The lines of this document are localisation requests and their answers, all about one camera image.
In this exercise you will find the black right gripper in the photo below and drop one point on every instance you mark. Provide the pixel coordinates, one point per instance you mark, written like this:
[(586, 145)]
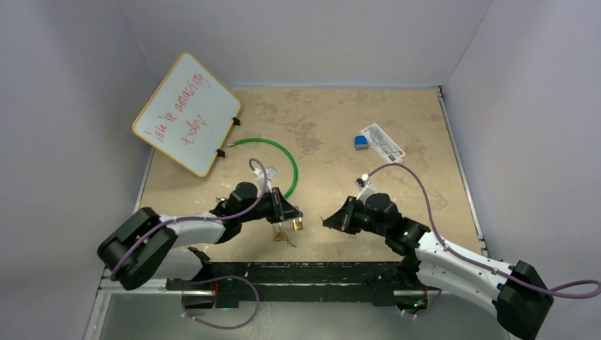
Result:
[(342, 220)]

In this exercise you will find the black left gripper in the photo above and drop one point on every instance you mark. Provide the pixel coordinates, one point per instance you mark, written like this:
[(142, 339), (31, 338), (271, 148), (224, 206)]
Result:
[(281, 210)]

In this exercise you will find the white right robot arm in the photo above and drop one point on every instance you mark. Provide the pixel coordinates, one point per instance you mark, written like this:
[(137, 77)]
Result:
[(500, 288)]

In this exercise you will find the white printed card package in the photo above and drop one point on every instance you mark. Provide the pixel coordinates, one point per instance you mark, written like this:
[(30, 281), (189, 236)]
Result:
[(383, 144)]

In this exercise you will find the green cable lock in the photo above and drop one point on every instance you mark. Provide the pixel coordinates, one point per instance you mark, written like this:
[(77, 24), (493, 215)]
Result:
[(277, 156)]

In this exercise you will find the blue whiteboard eraser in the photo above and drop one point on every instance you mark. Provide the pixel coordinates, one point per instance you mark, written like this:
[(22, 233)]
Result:
[(360, 143)]

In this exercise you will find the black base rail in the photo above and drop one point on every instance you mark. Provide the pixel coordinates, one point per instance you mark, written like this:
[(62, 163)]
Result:
[(382, 284)]

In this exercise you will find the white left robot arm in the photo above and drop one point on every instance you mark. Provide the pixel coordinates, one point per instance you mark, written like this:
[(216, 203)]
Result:
[(149, 245)]

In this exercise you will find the whiteboard with orange frame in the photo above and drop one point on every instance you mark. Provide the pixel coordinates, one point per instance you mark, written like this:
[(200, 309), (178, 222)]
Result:
[(188, 116)]

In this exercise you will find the brass padlock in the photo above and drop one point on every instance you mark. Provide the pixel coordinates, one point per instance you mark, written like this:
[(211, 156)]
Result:
[(278, 234), (298, 224)]

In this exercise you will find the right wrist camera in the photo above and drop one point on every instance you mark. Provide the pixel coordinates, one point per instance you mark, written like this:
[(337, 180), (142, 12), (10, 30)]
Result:
[(366, 189)]

